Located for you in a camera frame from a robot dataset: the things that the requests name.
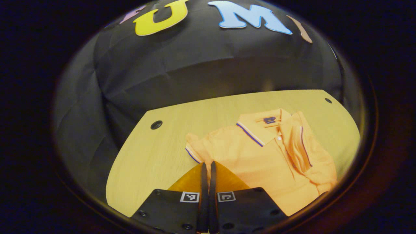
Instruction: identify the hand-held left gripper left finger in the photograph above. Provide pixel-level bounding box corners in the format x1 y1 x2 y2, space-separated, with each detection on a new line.
130 162 209 234

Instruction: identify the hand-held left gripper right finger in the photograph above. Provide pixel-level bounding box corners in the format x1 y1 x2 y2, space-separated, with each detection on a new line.
210 161 288 234

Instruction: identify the orange T-shirt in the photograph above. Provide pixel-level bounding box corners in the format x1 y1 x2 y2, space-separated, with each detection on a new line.
185 108 338 216

